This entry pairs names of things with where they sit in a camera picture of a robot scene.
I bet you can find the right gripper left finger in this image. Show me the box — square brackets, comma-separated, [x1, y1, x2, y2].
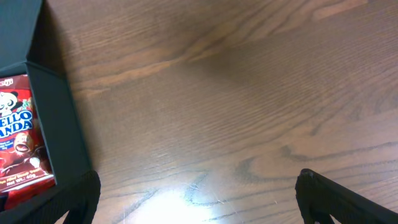
[1, 170, 101, 224]

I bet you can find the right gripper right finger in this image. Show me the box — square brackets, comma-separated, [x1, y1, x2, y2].
[295, 169, 397, 224]

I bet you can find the dark green box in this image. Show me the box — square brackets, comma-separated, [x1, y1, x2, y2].
[0, 0, 94, 215]

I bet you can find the red panda biscuit box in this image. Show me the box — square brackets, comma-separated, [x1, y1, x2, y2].
[1, 74, 53, 193]

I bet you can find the red hacks candy bag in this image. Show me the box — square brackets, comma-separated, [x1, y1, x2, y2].
[1, 179, 55, 211]

